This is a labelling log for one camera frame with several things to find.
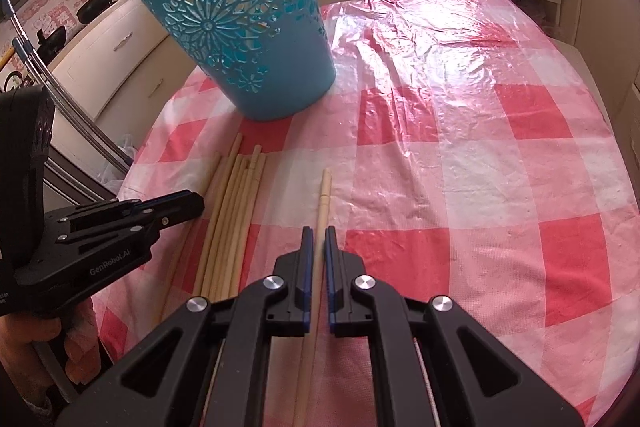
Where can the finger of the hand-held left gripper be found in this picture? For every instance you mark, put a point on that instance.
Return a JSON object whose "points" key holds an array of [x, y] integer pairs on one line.
{"points": [[175, 204], [85, 210]]}

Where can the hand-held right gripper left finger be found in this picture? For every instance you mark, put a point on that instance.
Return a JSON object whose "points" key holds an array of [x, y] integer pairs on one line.
{"points": [[308, 267]]}

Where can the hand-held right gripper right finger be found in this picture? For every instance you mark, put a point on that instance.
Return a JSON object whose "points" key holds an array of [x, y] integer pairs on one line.
{"points": [[330, 277]]}

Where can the pile of wooden chopsticks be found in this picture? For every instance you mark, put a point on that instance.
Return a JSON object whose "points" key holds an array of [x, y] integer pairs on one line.
{"points": [[230, 217]]}

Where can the wooden chopstick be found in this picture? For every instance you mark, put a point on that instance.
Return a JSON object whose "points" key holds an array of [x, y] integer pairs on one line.
{"points": [[324, 202]]}

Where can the blue perforated plastic basket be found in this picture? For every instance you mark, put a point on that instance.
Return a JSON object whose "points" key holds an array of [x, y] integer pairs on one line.
{"points": [[280, 72]]}

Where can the person's left hand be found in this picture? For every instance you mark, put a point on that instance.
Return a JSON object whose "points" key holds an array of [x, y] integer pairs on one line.
{"points": [[30, 337]]}

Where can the clear plastic bag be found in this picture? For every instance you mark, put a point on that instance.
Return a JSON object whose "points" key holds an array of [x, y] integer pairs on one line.
{"points": [[120, 157]]}

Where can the metal mop pole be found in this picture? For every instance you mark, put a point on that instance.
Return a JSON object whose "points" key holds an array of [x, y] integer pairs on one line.
{"points": [[30, 57]]}

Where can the small black wok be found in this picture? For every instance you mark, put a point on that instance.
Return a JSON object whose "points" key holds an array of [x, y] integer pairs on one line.
{"points": [[54, 42]]}

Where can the white drawer cabinet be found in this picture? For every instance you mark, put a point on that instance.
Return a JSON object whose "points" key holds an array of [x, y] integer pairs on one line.
{"points": [[130, 57]]}

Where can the pink checked plastic tablecloth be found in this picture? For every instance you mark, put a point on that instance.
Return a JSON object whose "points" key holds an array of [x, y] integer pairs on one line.
{"points": [[450, 157]]}

